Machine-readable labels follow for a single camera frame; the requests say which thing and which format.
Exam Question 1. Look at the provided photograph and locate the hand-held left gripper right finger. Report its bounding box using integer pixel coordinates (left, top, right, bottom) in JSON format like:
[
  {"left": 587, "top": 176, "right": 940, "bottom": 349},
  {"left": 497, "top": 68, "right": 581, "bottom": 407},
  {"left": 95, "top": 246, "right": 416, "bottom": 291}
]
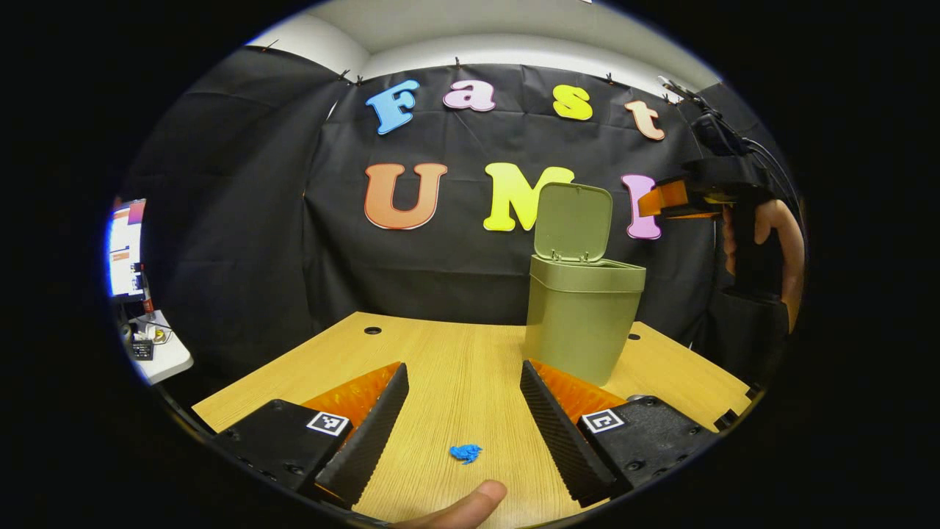
[{"left": 518, "top": 359, "right": 720, "bottom": 509}]

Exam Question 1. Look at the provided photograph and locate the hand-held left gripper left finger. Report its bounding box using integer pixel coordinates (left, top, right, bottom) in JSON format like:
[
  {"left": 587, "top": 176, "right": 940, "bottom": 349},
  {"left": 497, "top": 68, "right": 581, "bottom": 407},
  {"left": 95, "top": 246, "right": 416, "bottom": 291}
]
[{"left": 211, "top": 361, "right": 411, "bottom": 511}]

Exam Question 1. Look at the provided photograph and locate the green desktop garbage bin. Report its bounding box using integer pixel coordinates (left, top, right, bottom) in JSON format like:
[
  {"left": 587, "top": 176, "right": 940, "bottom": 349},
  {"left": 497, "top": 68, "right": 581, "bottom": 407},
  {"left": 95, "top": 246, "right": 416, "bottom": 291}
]
[{"left": 523, "top": 182, "right": 648, "bottom": 388}]

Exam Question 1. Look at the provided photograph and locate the wooden desktop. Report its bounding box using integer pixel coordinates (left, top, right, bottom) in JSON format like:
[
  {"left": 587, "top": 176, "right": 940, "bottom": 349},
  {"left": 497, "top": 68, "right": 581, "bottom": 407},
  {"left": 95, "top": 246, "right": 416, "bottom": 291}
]
[{"left": 191, "top": 312, "right": 753, "bottom": 529}]

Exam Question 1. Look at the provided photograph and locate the white side table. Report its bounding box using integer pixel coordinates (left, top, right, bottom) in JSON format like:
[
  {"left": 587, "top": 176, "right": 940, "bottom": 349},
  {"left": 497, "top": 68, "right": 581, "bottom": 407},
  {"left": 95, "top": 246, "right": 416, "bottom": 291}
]
[{"left": 117, "top": 307, "right": 195, "bottom": 386}]

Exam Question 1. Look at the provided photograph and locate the black backdrop cloth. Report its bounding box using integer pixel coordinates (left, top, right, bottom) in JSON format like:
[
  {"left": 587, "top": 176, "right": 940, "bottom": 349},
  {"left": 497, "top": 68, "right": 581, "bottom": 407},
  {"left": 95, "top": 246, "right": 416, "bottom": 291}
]
[{"left": 117, "top": 46, "right": 809, "bottom": 412}]

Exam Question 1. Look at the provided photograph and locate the computer monitor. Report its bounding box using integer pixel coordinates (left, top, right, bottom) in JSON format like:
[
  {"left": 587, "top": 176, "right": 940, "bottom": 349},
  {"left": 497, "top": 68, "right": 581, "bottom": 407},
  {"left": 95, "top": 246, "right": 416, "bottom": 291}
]
[{"left": 107, "top": 198, "right": 148, "bottom": 303}]

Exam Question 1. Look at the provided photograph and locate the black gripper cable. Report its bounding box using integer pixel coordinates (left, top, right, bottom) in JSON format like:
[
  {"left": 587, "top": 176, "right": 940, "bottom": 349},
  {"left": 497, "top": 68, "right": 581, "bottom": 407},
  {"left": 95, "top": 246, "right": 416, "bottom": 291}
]
[{"left": 738, "top": 136, "right": 803, "bottom": 221}]

